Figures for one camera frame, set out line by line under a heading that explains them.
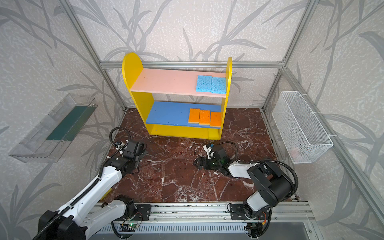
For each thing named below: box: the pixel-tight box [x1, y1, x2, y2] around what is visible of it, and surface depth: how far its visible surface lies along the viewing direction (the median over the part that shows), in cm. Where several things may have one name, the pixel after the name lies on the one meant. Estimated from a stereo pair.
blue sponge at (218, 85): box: [211, 77, 226, 94], surface depth 75 cm
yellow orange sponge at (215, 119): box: [210, 111, 221, 128], surface depth 95 cm
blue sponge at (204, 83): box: [196, 75, 212, 93], surface depth 76 cm
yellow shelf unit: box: [122, 52, 233, 140], surface depth 83 cm
